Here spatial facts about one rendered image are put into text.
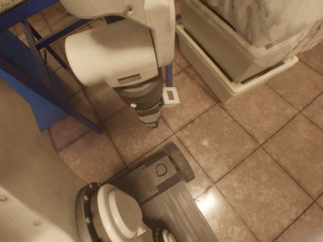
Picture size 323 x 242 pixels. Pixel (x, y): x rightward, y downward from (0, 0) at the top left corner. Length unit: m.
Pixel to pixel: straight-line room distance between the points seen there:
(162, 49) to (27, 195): 0.21
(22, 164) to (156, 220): 0.58
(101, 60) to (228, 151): 0.85
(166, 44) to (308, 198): 1.03
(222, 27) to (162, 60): 0.56
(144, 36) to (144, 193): 0.62
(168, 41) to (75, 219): 0.25
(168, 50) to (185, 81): 0.91
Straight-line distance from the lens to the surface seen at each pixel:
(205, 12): 0.80
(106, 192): 0.29
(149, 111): 0.32
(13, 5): 0.51
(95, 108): 1.12
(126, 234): 0.29
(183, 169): 0.70
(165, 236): 0.59
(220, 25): 0.74
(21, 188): 0.22
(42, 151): 0.28
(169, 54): 0.19
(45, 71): 0.82
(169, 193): 0.72
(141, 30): 0.19
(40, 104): 1.08
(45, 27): 2.08
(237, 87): 0.83
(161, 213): 0.73
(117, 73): 0.20
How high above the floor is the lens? 0.89
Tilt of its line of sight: 65 degrees down
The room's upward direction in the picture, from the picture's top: 18 degrees counter-clockwise
